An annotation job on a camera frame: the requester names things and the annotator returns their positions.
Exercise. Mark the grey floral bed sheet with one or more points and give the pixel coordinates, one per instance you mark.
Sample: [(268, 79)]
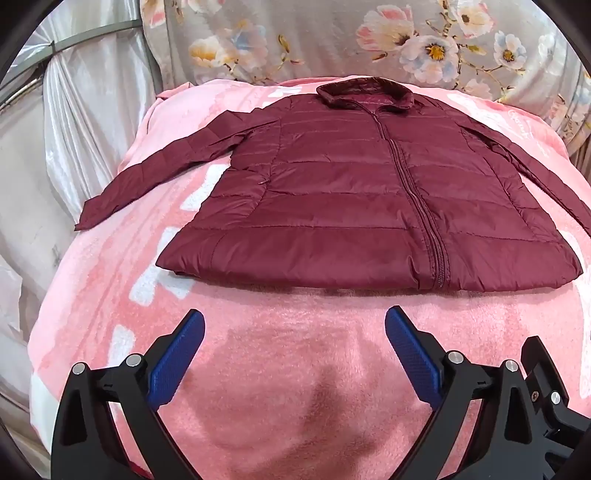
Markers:
[(323, 41)]

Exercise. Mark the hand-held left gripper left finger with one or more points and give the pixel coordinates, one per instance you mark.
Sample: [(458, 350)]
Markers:
[(178, 350)]

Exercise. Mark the white satin curtain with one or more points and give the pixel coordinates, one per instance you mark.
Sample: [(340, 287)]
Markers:
[(83, 106)]

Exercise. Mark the pink fleece blanket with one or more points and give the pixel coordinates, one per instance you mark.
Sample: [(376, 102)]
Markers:
[(286, 369)]

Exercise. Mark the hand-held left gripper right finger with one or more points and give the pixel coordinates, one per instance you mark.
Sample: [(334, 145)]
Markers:
[(413, 355)]

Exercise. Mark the maroon puffer jacket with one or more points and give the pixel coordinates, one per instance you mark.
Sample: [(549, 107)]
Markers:
[(332, 198)]

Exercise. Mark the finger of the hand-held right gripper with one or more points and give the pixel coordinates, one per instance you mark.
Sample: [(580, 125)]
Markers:
[(542, 369)]

